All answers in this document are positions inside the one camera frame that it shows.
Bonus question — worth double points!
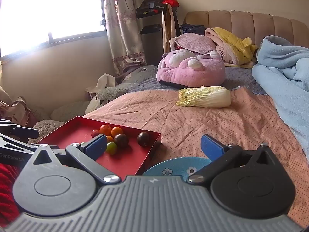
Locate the dark purple passion fruit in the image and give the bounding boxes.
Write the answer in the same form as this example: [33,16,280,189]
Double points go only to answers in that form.
[137,132,150,147]
[114,134,129,149]

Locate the floral curtain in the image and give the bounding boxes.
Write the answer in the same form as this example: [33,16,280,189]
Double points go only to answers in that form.
[0,60,37,128]
[103,0,148,75]

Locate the red tray box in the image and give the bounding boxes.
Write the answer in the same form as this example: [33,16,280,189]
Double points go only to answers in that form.
[36,116,162,182]

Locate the green round fruit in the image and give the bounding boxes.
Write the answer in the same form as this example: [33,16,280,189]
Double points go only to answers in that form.
[106,142,118,155]

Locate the pink and grey bed sheet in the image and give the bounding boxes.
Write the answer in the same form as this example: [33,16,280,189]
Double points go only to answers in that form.
[83,66,309,223]

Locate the grey plush cushion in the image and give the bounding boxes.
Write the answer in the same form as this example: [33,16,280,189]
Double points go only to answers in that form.
[28,119,65,144]
[51,101,91,122]
[30,105,52,121]

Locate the pink printed cloth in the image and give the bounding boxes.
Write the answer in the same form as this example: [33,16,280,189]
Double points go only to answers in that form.
[205,28,233,63]

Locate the beige hanging cloth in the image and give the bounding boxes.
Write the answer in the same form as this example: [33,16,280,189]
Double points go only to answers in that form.
[162,5,177,51]

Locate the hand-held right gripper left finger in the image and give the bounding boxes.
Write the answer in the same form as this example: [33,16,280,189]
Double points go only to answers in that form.
[26,134,121,186]

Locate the pink rabbit plush toy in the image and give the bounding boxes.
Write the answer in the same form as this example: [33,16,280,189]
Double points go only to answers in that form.
[156,49,226,87]

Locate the blue flower plate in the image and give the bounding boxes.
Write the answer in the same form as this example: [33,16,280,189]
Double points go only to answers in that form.
[142,157,213,182]

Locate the grey plush toy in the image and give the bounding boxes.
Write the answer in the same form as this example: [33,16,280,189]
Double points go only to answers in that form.
[97,65,158,102]

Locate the light blue blanket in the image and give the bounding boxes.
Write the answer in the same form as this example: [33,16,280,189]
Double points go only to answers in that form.
[252,35,309,155]

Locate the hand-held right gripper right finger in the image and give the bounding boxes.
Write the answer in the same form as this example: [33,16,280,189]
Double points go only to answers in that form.
[188,134,283,183]

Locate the white tote bag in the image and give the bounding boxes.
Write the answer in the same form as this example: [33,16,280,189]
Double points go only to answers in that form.
[85,73,116,114]

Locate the napa cabbage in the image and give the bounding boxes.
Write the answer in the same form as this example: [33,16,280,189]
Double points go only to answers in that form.
[176,86,231,108]

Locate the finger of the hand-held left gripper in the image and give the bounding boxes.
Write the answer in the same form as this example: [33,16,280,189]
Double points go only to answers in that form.
[12,126,40,140]

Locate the window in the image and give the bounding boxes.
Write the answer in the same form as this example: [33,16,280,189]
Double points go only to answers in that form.
[0,0,107,56]

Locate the beige padded headboard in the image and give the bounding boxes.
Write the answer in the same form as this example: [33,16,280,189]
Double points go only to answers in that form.
[185,10,309,51]

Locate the mauve pillow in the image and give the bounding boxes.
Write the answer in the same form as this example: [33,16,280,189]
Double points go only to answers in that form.
[169,32,216,55]

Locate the yellow plush blanket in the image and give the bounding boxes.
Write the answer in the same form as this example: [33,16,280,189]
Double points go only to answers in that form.
[210,27,259,66]

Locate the dark blue cloth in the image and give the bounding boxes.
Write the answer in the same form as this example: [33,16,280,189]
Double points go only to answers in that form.
[181,24,207,35]

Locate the black exercise machine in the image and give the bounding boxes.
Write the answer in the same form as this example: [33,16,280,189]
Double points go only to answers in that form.
[136,0,180,34]

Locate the reddish orange tangerine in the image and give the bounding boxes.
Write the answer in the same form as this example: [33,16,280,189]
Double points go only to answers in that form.
[99,124,112,136]

